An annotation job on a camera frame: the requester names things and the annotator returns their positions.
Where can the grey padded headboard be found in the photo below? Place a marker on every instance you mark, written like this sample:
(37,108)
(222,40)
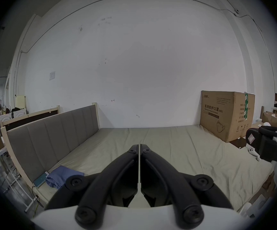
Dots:
(45,138)

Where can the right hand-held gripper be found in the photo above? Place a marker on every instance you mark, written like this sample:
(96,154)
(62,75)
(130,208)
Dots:
(269,146)

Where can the white washing machine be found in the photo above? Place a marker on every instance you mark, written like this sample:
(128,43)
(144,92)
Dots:
(5,118)
(19,113)

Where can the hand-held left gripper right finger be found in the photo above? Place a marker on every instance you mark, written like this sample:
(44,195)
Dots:
(160,174)

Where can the wooden bed frame headboard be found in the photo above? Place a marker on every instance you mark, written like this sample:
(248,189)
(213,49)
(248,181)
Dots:
(30,116)

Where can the teal phone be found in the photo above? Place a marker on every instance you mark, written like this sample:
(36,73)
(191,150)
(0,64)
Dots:
(40,180)

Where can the white hand controller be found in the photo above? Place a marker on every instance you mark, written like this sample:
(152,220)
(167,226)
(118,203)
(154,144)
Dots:
(253,152)

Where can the blue folded garment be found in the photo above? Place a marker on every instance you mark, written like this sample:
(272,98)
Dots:
(61,176)

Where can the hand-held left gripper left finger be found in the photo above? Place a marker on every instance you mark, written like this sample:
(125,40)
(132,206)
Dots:
(119,174)

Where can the bed with beige sheet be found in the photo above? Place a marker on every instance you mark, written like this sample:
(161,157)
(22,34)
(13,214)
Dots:
(176,147)

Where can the open cardboard carton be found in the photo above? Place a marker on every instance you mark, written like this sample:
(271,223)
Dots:
(273,119)

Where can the large printed cardboard carton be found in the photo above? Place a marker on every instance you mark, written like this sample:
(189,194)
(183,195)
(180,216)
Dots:
(224,116)

